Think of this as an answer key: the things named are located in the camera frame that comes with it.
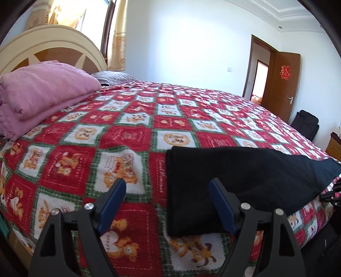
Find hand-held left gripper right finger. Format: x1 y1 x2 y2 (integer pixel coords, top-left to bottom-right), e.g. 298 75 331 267
208 178 307 277

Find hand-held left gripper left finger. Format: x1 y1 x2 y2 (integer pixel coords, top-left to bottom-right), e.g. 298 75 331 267
29 178 127 277

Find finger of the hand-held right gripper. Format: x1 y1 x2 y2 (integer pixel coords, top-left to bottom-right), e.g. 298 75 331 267
320 178 341 208

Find black pants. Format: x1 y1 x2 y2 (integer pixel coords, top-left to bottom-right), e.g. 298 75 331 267
165 145 341 237

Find wooden nightstand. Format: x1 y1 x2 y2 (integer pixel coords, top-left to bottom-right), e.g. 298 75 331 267
325 132 341 162

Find red checked printed blanket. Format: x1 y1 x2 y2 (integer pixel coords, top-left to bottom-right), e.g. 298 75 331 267
0 80 341 277

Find black bag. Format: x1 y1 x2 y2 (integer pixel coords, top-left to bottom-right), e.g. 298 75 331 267
290 110 319 140

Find brown wooden door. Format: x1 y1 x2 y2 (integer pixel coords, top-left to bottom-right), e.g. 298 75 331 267
260 50 301 123

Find grey striped pillow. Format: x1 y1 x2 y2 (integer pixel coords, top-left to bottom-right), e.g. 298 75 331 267
91 71 136 86

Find red paper door decoration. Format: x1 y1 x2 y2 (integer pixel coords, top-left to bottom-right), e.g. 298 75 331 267
279 64 292 80

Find pink folded quilt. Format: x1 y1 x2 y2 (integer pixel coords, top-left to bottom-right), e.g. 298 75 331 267
0 60 102 141

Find yellow lace curtain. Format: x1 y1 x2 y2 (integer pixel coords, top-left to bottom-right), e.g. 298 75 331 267
107 0 128 72
25 0 58 31

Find cream wooden headboard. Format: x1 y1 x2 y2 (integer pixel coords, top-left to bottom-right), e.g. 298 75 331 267
0 25 108 76

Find brown framed window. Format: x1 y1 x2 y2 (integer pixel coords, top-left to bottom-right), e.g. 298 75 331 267
48 0 118 60

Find wooden bed frame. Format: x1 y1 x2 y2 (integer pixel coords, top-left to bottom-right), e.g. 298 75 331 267
7 229 36 269

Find brown door frame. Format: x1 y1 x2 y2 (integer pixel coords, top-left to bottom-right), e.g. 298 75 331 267
242 34 280 102

